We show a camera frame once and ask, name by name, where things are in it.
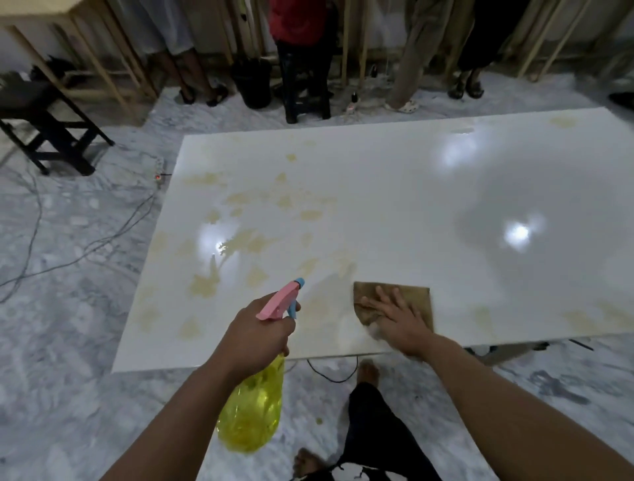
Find person's right foot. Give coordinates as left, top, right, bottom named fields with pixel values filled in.
left=357, top=359, right=381, bottom=389

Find black bucket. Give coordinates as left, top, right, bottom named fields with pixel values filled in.
left=231, top=55, right=273, bottom=110

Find wooden table support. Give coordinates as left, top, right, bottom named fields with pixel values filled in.
left=466, top=339, right=595, bottom=368

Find wooden posts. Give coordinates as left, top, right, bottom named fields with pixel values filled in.
left=341, top=0, right=373, bottom=91

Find small black stool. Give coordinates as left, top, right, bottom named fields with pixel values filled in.
left=284, top=74, right=332, bottom=125

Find person's left hand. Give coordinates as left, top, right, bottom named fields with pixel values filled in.
left=217, top=292, right=299, bottom=383

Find person's right hand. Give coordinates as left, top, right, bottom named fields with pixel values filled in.
left=359, top=286, right=438, bottom=358

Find person's black trousers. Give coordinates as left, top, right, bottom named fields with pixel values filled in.
left=333, top=382, right=442, bottom=481

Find light wooden table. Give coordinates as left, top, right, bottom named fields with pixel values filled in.
left=0, top=0, right=160, bottom=125

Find brown cleaning cloth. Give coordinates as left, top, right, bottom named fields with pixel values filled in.
left=353, top=281, right=436, bottom=334

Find thin grey floor cable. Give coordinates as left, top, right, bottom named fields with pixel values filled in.
left=0, top=161, right=45, bottom=304

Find person's foot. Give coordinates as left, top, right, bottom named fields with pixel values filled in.
left=292, top=448, right=338, bottom=481
left=357, top=359, right=381, bottom=389

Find person's left foot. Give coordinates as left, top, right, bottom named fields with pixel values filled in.
left=292, top=448, right=338, bottom=481

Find wooden frame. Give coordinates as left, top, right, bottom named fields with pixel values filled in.
left=515, top=0, right=595, bottom=83

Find yellow spray bottle pink head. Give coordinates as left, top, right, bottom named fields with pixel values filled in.
left=216, top=278, right=306, bottom=455

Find black folding stool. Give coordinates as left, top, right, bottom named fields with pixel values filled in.
left=0, top=72, right=116, bottom=177

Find person's right forearm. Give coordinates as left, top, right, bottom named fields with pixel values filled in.
left=418, top=333, right=634, bottom=481

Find black cable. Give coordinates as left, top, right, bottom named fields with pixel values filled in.
left=305, top=355, right=360, bottom=385

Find person's left forearm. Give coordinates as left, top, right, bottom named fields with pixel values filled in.
left=99, top=354, right=251, bottom=481

